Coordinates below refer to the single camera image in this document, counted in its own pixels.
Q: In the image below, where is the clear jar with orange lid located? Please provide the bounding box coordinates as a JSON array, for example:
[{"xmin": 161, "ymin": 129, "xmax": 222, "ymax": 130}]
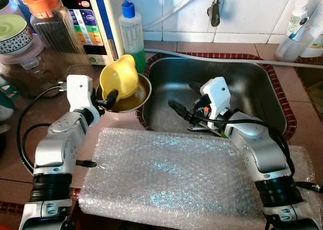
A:
[{"xmin": 21, "ymin": 0, "xmax": 92, "ymax": 70}]

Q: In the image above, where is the plastic jar with pink lid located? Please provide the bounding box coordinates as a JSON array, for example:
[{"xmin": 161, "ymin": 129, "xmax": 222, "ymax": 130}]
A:
[{"xmin": 0, "ymin": 35, "xmax": 67, "ymax": 98}]

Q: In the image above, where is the stainless steel bowl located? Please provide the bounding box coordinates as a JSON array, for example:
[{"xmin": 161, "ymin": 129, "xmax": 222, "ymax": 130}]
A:
[{"xmin": 95, "ymin": 71, "xmax": 152, "ymax": 113}]

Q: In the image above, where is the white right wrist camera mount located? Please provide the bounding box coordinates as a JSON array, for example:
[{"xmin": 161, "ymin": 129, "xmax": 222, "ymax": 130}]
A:
[{"xmin": 200, "ymin": 77, "xmax": 232, "ymax": 118}]

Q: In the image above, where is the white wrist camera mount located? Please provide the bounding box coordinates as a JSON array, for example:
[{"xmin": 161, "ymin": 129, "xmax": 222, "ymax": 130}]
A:
[
  {"xmin": 200, "ymin": 77, "xmax": 232, "ymax": 118},
  {"xmin": 66, "ymin": 74, "xmax": 94, "ymax": 112}
]

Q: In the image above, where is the stainless steel sink basin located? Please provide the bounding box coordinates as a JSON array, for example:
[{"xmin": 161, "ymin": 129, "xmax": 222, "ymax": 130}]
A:
[{"xmin": 136, "ymin": 52, "xmax": 298, "ymax": 141}]

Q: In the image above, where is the green patterned ceramic bowl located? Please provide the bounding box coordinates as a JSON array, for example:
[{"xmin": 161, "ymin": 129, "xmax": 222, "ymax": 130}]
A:
[{"xmin": 0, "ymin": 14, "xmax": 34, "ymax": 54}]

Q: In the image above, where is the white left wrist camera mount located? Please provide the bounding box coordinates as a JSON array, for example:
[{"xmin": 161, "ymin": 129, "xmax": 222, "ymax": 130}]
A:
[{"xmin": 66, "ymin": 74, "xmax": 94, "ymax": 112}]

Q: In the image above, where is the green dish soap bottle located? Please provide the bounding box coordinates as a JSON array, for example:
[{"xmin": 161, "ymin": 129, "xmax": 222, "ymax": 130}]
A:
[{"xmin": 118, "ymin": 0, "xmax": 147, "ymax": 74}]

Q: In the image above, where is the small bottle with white cap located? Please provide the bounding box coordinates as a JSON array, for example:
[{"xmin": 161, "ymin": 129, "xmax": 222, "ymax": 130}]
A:
[{"xmin": 287, "ymin": 0, "xmax": 310, "ymax": 40}]

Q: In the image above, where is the clear bubble wrap sheet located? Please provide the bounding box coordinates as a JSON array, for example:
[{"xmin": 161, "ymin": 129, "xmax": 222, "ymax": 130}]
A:
[{"xmin": 78, "ymin": 128, "xmax": 317, "ymax": 230}]

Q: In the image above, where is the metal faucet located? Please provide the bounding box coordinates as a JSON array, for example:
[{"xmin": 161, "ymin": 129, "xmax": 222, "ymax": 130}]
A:
[{"xmin": 206, "ymin": 0, "xmax": 223, "ymax": 28}]

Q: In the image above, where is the white water ionizer appliance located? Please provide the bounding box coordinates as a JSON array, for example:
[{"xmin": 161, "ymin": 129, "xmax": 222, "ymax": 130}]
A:
[{"xmin": 56, "ymin": 0, "xmax": 127, "ymax": 66}]

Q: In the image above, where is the clear tumbler with toothbrush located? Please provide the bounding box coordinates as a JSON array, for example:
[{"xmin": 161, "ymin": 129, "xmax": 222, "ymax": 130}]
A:
[{"xmin": 275, "ymin": 17, "xmax": 309, "ymax": 62}]

